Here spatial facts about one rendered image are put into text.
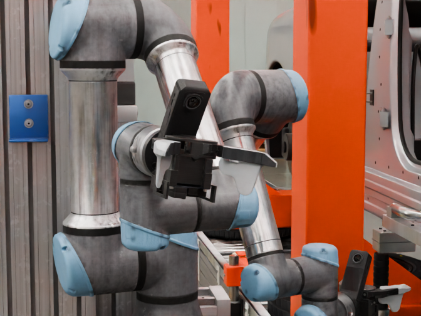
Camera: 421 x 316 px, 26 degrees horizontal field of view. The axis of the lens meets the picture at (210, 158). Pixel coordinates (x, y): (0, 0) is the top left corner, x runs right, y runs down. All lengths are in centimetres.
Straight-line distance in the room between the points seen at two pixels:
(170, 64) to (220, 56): 271
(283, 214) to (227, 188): 299
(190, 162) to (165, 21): 47
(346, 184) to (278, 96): 57
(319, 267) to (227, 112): 36
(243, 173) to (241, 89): 70
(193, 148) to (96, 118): 43
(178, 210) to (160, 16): 39
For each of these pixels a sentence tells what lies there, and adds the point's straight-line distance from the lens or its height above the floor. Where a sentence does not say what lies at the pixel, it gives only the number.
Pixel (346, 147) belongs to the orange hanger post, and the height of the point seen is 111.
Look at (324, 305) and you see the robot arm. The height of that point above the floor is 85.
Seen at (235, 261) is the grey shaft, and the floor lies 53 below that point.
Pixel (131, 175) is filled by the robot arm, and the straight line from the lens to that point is 136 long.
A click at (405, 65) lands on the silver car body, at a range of 340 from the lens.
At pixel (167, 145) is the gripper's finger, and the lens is 110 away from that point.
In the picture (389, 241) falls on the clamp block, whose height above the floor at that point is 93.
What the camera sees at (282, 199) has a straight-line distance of 440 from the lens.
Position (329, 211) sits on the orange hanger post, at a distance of 243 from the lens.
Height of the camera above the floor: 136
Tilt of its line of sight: 7 degrees down
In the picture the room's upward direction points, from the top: straight up
